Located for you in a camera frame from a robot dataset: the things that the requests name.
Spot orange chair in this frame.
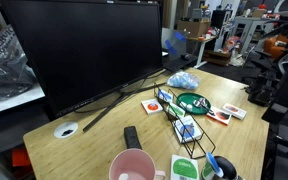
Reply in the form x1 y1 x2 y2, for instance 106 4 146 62
263 34 288 60

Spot green white booklet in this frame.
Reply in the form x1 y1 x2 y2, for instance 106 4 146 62
169 154 200 180

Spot white background desk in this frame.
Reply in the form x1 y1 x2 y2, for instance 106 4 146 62
185 34 218 69

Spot black keyboard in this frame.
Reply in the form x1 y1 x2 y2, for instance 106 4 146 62
162 56 198 73

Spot white card orange picture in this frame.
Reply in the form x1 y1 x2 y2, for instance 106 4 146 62
221 102 248 121

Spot steel cup with handle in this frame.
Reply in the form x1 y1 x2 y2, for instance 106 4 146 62
201 155 245 180

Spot brown wooden crate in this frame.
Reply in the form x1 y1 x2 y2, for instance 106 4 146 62
203 49 233 67

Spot blue white plastic bag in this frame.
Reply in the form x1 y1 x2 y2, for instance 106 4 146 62
166 71 201 91

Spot white book blue circle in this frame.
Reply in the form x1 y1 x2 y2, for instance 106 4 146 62
173 115 203 144

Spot black computer mouse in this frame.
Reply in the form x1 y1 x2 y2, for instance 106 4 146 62
180 53 192 62

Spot green and white card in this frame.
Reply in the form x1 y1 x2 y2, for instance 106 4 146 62
166 102 187 119

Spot black wire rack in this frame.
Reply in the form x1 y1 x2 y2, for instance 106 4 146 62
153 82 217 160

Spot white desk grommet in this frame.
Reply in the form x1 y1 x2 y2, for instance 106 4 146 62
53 121 79 139

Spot white card orange circle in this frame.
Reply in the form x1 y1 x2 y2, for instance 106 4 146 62
141 98 164 116

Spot red box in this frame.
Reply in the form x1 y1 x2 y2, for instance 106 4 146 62
11 148 32 168

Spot white cabinet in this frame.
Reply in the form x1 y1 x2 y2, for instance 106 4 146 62
232 15 275 54

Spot red black abc card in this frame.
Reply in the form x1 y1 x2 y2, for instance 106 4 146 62
205 106 233 126

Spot blue plastic spoon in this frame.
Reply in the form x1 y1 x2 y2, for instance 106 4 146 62
205 152 225 178

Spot pink pot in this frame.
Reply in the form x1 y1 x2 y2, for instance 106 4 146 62
108 148 167 180

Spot cardboard box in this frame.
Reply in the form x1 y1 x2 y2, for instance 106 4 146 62
176 19 211 38

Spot black equipment on stand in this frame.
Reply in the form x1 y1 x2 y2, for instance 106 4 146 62
242 71 280 108

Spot black monitor stand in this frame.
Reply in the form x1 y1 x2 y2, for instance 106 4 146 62
82 81 167 133

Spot black remote control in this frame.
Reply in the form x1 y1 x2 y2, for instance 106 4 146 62
123 125 143 150

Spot large black monitor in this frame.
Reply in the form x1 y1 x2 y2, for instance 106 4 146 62
2 0 165 118

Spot silver pincers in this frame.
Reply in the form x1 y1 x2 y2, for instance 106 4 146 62
192 97 216 116

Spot green round plate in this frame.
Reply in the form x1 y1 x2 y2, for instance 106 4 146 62
176 92 212 116

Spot black plastic bag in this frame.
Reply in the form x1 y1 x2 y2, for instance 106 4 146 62
0 49 38 103

